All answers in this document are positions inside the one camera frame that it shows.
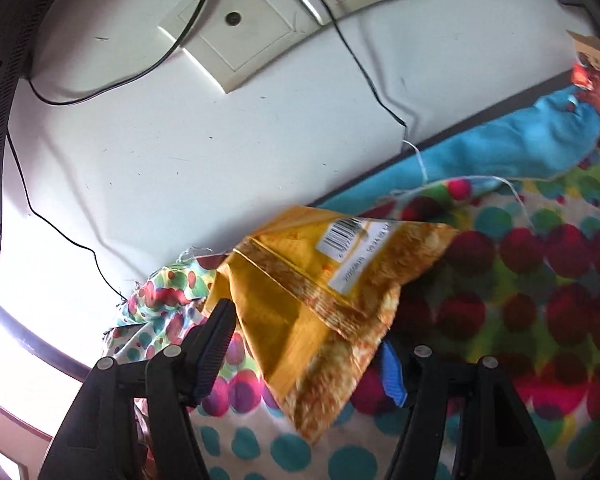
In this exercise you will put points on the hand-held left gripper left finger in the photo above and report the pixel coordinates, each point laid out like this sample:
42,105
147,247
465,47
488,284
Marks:
215,345

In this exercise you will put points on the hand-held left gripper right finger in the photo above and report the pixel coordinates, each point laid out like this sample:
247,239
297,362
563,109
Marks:
392,375

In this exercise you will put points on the yellow snack bag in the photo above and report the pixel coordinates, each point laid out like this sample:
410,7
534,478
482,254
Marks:
300,320

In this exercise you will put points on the polka dot cloth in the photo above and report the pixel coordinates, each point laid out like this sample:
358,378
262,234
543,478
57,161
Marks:
505,285

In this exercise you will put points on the blue cloth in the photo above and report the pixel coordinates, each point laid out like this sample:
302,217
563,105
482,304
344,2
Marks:
505,150

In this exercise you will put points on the small red wrapper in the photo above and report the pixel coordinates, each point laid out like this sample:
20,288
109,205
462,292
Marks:
580,76

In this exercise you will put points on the brown cardboard tag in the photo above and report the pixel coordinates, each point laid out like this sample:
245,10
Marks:
592,50

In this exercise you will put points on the dark window frame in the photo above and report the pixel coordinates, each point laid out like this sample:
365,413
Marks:
40,345

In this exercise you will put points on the cream wall plate with hole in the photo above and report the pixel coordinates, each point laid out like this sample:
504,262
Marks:
240,45

